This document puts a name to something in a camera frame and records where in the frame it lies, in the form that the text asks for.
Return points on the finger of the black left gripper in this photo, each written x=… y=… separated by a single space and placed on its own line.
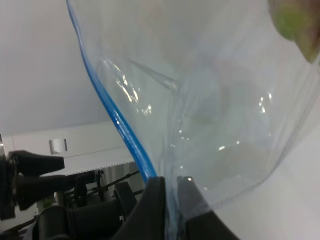
x=34 y=165
x=32 y=189

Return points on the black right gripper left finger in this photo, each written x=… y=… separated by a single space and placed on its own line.
x=147 y=219

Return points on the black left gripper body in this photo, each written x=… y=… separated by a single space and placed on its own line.
x=8 y=185

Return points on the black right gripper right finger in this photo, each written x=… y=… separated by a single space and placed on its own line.
x=197 y=221

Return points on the clear zip bag blue seal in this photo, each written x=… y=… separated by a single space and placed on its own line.
x=206 y=89

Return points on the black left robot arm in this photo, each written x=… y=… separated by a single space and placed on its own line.
x=99 y=221

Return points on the purple eggplant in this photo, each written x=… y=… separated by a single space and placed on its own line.
x=298 y=21

